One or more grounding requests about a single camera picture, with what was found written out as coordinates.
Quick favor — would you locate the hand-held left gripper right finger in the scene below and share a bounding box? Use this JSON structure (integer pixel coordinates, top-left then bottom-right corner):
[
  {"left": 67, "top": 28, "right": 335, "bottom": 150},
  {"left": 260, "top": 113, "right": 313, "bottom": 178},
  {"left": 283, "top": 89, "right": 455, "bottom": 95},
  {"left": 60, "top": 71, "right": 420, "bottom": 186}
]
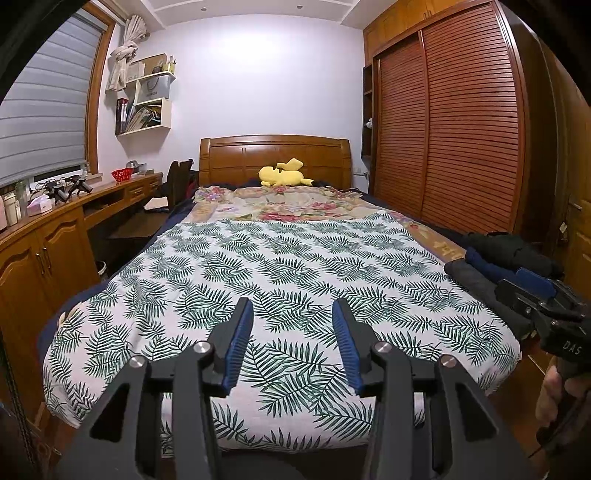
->
[{"left": 331, "top": 298, "right": 527, "bottom": 480}]

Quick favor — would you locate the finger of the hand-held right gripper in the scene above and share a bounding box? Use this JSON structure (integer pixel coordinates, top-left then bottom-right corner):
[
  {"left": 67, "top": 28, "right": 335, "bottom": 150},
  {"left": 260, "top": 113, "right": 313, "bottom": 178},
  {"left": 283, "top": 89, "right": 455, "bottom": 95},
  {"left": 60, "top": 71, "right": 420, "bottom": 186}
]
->
[
  {"left": 516, "top": 268, "right": 557, "bottom": 301},
  {"left": 495, "top": 278, "right": 546, "bottom": 330}
]

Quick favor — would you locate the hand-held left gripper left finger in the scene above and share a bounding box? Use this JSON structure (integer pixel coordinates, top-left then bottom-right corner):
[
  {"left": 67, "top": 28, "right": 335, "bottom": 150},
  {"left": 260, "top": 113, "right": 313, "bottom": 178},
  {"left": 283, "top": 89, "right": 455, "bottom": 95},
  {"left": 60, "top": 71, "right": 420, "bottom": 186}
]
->
[{"left": 53, "top": 298, "right": 254, "bottom": 480}]

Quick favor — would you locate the black double-breasted coat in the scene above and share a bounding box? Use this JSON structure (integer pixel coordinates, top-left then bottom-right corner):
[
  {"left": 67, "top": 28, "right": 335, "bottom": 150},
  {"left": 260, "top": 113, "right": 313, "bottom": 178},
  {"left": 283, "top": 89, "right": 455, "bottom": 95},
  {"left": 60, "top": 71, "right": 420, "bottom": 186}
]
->
[{"left": 462, "top": 232, "right": 564, "bottom": 278}]

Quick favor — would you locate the person's right hand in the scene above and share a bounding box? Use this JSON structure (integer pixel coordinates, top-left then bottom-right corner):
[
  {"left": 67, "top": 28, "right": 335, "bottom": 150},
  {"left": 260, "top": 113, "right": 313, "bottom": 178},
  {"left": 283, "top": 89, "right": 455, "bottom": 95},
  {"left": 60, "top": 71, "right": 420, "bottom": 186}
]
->
[{"left": 536, "top": 366, "right": 563, "bottom": 424}]

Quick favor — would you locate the dark grey folded cloth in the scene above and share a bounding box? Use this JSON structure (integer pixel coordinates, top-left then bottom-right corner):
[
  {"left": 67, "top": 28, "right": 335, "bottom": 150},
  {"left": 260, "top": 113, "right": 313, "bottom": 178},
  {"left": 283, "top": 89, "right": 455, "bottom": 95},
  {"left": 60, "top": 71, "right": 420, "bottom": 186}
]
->
[{"left": 444, "top": 259, "right": 539, "bottom": 342}]

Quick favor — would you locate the navy folded cloth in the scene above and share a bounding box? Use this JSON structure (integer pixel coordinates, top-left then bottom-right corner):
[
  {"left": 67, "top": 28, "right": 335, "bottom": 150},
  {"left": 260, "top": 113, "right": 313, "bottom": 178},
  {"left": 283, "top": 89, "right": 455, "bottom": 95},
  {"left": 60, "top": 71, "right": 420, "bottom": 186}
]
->
[{"left": 464, "top": 247, "right": 509, "bottom": 283}]

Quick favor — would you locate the green leaf print blanket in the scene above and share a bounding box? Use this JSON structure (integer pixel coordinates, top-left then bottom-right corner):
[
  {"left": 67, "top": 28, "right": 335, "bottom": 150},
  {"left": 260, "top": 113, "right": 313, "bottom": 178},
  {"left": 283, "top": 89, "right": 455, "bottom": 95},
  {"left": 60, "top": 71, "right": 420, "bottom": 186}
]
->
[{"left": 42, "top": 212, "right": 522, "bottom": 453}]

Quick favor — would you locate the floral blanket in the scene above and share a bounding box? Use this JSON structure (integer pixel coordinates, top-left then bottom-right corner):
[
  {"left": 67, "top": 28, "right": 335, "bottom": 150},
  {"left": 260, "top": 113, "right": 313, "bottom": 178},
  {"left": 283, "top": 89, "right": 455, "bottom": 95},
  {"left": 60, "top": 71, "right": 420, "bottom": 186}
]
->
[{"left": 191, "top": 185, "right": 467, "bottom": 259}]

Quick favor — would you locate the wooden louvered wardrobe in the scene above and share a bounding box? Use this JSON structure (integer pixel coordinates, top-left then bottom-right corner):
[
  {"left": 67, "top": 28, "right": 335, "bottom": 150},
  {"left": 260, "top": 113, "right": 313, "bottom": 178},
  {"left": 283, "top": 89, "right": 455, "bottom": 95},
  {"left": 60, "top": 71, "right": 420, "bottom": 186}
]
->
[{"left": 362, "top": 0, "right": 561, "bottom": 241}]

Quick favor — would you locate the yellow plush toy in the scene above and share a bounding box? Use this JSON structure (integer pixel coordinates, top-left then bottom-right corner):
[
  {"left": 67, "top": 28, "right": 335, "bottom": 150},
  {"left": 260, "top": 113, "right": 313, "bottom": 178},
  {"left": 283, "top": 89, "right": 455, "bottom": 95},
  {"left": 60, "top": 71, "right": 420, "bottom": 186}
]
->
[{"left": 257, "top": 158, "right": 315, "bottom": 188}]

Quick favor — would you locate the dark desk chair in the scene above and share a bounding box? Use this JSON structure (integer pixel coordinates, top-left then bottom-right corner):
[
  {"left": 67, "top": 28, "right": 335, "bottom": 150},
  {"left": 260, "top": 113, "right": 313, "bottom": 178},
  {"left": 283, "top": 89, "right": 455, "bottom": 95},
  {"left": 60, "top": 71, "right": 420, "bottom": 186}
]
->
[{"left": 165, "top": 159, "right": 195, "bottom": 209}]

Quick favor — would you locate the wooden bed headboard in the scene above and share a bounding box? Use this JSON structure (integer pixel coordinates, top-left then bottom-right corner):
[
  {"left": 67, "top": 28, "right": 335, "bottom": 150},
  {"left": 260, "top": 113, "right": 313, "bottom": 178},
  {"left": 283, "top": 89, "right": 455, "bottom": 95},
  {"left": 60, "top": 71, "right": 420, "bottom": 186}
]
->
[{"left": 199, "top": 135, "right": 352, "bottom": 190}]

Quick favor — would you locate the wooden desk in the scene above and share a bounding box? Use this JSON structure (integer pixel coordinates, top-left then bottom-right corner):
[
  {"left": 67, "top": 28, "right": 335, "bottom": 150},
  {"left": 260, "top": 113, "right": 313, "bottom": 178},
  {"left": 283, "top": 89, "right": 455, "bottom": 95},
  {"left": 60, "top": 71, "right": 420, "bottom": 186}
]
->
[{"left": 0, "top": 172, "right": 166, "bottom": 416}]

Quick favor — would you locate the white paper bag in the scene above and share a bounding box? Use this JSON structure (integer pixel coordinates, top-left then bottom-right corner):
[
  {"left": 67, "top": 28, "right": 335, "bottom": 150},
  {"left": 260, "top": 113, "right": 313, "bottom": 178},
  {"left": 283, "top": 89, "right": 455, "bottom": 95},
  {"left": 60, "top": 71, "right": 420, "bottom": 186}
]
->
[{"left": 137, "top": 74, "right": 171, "bottom": 102}]

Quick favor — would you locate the grey window blind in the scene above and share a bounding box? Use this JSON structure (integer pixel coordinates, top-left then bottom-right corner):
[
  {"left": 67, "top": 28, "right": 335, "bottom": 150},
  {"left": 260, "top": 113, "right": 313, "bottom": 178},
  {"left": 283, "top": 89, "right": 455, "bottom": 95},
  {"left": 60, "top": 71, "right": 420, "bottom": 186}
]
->
[{"left": 0, "top": 14, "right": 107, "bottom": 185}]

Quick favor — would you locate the tied beige curtain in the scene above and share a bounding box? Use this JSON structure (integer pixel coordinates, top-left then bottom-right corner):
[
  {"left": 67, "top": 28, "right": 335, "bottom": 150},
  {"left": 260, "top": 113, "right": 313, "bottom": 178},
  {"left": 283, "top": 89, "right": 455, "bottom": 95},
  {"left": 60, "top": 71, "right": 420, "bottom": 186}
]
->
[{"left": 105, "top": 15, "right": 151, "bottom": 92}]

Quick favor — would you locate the white wall shelf unit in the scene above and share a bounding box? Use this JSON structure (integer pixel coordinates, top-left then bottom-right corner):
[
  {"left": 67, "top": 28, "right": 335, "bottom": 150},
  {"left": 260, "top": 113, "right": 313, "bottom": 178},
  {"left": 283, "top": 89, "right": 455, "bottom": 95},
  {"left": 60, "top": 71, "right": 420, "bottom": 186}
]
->
[{"left": 115, "top": 53, "right": 177, "bottom": 136}]

